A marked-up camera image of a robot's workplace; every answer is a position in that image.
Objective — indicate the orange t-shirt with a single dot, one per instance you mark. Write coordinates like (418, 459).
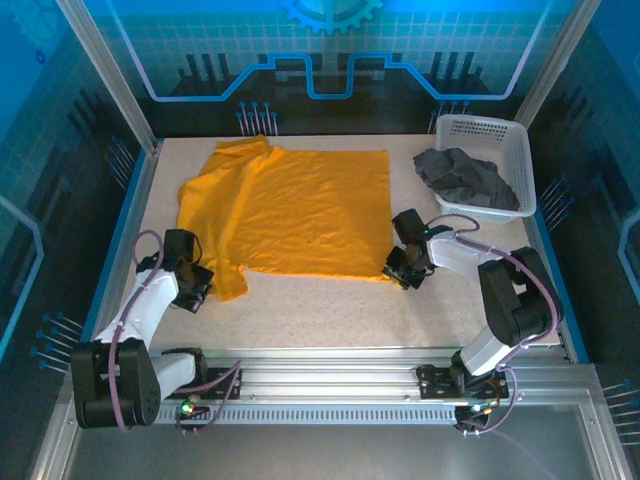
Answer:
(300, 210)

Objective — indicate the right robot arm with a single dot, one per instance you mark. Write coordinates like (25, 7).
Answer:
(510, 300)

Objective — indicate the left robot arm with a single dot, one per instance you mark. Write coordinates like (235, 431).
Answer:
(145, 305)

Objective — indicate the dark grey t-shirt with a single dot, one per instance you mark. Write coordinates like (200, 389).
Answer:
(465, 175)

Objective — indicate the black controller board with LEDs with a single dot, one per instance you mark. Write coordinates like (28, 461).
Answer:
(189, 409)
(470, 412)

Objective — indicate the white plastic basket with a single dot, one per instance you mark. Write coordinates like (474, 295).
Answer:
(520, 150)

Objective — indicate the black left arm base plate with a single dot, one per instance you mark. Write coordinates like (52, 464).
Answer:
(220, 387)

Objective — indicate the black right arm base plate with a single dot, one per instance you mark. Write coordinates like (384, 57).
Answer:
(435, 382)

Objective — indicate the aluminium frame rail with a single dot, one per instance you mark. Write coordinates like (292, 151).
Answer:
(325, 375)

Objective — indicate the aluminium frame post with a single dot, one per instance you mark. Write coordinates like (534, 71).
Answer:
(115, 85)
(555, 55)

